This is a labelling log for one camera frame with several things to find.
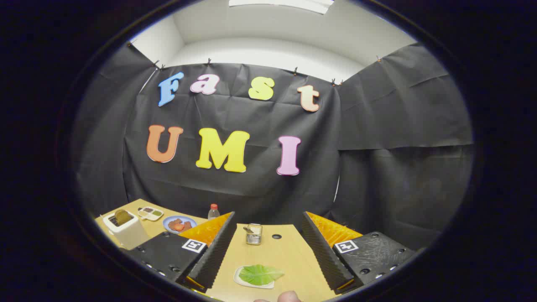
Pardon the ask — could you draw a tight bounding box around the metal wire utensil holder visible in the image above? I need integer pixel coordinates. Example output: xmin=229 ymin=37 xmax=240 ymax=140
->
xmin=245 ymin=223 xmax=263 ymax=245

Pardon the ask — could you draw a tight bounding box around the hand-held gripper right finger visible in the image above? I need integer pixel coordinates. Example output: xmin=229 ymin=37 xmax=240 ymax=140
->
xmin=301 ymin=211 xmax=418 ymax=294

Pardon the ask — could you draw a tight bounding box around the blue round plate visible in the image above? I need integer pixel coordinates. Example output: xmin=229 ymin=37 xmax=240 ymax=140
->
xmin=163 ymin=216 xmax=197 ymax=234

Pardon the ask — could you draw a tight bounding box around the green lettuce leaf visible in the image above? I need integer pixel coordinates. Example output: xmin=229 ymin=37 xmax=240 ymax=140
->
xmin=238 ymin=264 xmax=285 ymax=286

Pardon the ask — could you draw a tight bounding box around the black backdrop cloth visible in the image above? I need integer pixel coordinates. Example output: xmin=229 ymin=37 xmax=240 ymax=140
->
xmin=71 ymin=42 xmax=474 ymax=252

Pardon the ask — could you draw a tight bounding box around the white square plate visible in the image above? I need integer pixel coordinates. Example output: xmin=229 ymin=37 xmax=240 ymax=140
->
xmin=233 ymin=265 xmax=276 ymax=289

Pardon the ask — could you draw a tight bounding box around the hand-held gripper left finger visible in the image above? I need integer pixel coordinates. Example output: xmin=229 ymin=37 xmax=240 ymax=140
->
xmin=126 ymin=211 xmax=237 ymax=293

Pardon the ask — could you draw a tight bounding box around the white toaster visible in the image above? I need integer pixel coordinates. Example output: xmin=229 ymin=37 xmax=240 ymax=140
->
xmin=103 ymin=209 xmax=151 ymax=250

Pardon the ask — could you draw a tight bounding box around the white divided condiment tray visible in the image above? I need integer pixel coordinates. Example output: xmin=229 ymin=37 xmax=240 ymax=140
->
xmin=137 ymin=206 xmax=164 ymax=221

